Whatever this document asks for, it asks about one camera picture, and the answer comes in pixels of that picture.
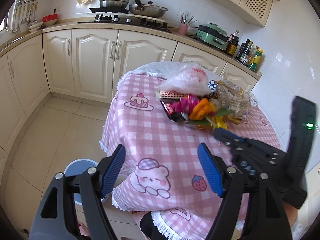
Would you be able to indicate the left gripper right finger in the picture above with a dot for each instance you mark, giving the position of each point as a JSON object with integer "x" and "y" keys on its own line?
{"x": 265, "y": 215}

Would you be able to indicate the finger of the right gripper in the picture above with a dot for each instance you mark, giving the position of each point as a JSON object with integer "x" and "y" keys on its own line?
{"x": 226, "y": 137}

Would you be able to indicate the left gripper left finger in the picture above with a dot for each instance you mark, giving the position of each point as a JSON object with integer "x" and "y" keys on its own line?
{"x": 56, "y": 216}

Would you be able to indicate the dark snack wrapper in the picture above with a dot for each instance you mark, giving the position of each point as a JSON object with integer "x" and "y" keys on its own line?
{"x": 172, "y": 114}

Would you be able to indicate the yellow ribbon wrapper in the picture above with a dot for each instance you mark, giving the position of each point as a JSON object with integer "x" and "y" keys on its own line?
{"x": 218, "y": 120}

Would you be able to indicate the crumpled clear plastic wrapper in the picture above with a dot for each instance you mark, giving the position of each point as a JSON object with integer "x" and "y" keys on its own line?
{"x": 235, "y": 99}

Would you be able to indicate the magenta wrapper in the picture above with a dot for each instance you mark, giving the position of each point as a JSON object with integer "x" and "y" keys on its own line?
{"x": 185, "y": 104}

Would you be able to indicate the white plastic bag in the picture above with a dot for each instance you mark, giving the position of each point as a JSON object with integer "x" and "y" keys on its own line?
{"x": 189, "y": 78}

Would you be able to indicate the patterned flat box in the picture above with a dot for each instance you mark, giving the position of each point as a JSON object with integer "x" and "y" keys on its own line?
{"x": 168, "y": 95}

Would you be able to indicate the pink checkered tablecloth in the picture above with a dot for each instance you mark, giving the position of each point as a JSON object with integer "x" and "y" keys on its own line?
{"x": 162, "y": 172}

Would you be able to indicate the green yellow bottle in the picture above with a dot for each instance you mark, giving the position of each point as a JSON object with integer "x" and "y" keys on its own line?
{"x": 254, "y": 58}

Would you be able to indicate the dark condiment bottle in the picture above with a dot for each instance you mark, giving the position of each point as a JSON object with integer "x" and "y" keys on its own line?
{"x": 244, "y": 51}

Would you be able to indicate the dark soy sauce bottle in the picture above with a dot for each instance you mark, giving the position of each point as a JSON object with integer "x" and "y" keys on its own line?
{"x": 232, "y": 45}

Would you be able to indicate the green electric grill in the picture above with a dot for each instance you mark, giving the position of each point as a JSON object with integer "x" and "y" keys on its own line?
{"x": 213, "y": 35}

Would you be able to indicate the pink utensil holder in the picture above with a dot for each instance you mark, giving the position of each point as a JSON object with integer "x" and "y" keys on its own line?
{"x": 185, "y": 21}

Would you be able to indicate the steel wok pan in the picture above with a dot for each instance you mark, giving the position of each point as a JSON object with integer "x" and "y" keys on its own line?
{"x": 148, "y": 10}

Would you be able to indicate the cream lower cabinets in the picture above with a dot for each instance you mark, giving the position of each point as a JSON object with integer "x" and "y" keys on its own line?
{"x": 86, "y": 60}

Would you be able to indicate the black gas stove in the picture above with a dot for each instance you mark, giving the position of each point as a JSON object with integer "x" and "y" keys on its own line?
{"x": 123, "y": 17}

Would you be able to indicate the hanging utensil rack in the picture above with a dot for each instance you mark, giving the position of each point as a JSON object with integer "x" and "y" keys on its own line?
{"x": 24, "y": 13}

